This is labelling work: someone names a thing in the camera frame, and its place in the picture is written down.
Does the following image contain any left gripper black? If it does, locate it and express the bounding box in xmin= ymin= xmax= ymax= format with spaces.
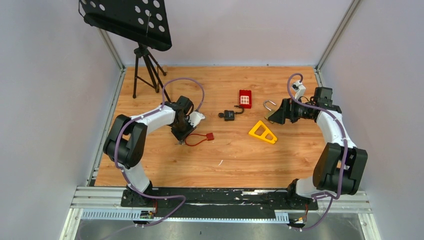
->
xmin=171 ymin=117 xmax=197 ymax=144

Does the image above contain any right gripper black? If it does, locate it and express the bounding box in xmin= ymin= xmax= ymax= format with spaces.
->
xmin=268 ymin=96 xmax=313 ymax=125

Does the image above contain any brass padlock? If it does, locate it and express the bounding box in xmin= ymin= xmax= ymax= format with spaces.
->
xmin=263 ymin=100 xmax=276 ymax=120

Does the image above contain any red cable lock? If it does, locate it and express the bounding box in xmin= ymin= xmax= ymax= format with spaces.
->
xmin=184 ymin=132 xmax=215 ymax=147

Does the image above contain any black padlock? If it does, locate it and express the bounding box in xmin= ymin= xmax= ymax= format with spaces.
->
xmin=218 ymin=105 xmax=245 ymax=122

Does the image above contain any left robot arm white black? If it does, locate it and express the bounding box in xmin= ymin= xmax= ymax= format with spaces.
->
xmin=103 ymin=96 xmax=205 ymax=207

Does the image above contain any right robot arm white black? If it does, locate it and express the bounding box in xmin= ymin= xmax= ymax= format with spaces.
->
xmin=265 ymin=87 xmax=368 ymax=209

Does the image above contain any yellow triangular plastic piece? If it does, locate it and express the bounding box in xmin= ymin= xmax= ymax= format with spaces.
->
xmin=248 ymin=120 xmax=278 ymax=144

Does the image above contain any red toy brick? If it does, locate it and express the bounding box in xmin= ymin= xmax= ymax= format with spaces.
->
xmin=238 ymin=89 xmax=253 ymax=109

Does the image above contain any black music stand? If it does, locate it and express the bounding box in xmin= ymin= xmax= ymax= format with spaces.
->
xmin=78 ymin=0 xmax=172 ymax=101

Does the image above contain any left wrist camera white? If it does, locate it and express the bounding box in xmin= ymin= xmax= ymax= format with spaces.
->
xmin=188 ymin=111 xmax=206 ymax=127

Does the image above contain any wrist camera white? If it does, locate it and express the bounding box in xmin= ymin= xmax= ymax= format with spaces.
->
xmin=291 ymin=80 xmax=306 ymax=100
xmin=188 ymin=111 xmax=206 ymax=127

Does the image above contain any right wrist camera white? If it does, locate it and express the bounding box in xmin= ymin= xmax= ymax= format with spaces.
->
xmin=291 ymin=80 xmax=306 ymax=100

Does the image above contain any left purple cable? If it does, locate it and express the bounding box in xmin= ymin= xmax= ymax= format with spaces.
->
xmin=76 ymin=77 xmax=206 ymax=233

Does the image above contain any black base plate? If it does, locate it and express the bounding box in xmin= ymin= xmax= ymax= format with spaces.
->
xmin=120 ymin=187 xmax=318 ymax=220

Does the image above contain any slotted cable duct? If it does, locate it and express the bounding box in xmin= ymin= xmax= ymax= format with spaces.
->
xmin=81 ymin=209 xmax=290 ymax=223

